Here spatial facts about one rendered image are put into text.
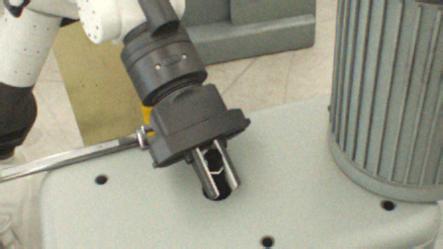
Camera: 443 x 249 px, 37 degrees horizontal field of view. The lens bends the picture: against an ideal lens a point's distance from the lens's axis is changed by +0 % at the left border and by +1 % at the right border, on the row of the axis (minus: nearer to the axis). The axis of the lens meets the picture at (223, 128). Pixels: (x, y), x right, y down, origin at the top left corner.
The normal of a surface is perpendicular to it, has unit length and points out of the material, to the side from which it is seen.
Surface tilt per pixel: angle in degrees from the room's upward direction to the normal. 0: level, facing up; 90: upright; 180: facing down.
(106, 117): 90
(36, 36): 92
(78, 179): 0
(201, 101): 30
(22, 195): 59
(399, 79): 90
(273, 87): 0
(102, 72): 90
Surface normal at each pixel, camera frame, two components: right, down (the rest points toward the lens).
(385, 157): -0.54, 0.63
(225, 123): 0.18, -0.29
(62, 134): -0.07, -0.69
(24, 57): 0.42, 0.66
